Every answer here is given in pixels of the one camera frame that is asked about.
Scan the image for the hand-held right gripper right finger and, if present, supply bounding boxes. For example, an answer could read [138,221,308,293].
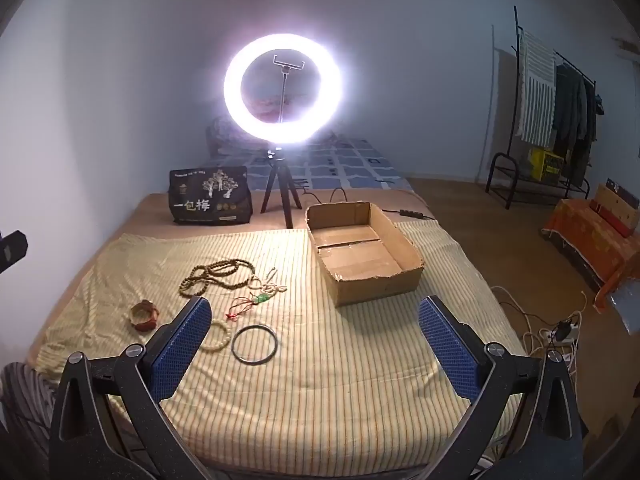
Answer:
[417,295,588,480]

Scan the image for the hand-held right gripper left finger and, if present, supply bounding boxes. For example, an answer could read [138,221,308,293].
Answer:
[48,296,216,480]

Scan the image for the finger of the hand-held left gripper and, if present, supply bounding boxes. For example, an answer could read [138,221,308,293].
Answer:
[0,230,29,275]

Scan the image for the brown wooden bracelet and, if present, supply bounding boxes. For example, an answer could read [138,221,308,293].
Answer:
[129,299,162,332]

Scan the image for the cream bead bracelet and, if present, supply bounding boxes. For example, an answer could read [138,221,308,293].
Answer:
[200,319,235,352]

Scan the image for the dark thin bangle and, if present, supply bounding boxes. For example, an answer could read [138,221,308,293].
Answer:
[231,324,277,365]

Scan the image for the long brown bead necklace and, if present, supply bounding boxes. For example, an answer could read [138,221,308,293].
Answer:
[179,258,257,298]

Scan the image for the green pendant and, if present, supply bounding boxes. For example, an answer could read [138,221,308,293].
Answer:
[226,294,273,322]

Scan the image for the cardboard box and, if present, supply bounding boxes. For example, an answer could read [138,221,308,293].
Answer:
[305,202,425,308]

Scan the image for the white power strip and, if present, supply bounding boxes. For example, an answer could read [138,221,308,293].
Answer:
[550,317,581,346]

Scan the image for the grey striped cloth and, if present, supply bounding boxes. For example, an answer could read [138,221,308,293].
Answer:
[0,362,66,480]

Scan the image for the black printed box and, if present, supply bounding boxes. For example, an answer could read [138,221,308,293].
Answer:
[168,166,252,226]

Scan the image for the orange cloth covered box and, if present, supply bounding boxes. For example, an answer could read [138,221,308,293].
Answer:
[542,199,640,308]

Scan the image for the grey plastic sheet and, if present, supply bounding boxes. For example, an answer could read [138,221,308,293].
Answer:
[605,280,640,333]

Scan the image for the black tripod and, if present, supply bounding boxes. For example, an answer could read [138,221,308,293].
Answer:
[260,146,304,230]

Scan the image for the yellow box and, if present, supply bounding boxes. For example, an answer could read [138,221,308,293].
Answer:
[530,148,563,181]

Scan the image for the blue checked quilt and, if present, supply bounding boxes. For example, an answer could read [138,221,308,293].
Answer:
[247,135,416,193]

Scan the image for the dark hanging clothes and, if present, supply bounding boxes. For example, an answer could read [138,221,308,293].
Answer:
[552,64,605,186]

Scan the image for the white striped towel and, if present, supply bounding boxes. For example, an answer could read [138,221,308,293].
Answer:
[515,30,557,145]

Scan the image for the metal phone holder clamp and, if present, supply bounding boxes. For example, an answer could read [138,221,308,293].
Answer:
[272,52,297,123]

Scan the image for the black clothes rack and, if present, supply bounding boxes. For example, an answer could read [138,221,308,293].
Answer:
[485,6,598,210]

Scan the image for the power strip with cables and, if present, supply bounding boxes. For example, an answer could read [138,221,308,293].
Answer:
[490,285,588,376]

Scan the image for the black cable with switch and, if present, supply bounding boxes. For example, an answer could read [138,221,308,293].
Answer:
[297,187,436,221]

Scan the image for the white ring light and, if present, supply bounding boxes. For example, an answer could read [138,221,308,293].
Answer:
[223,34,346,147]

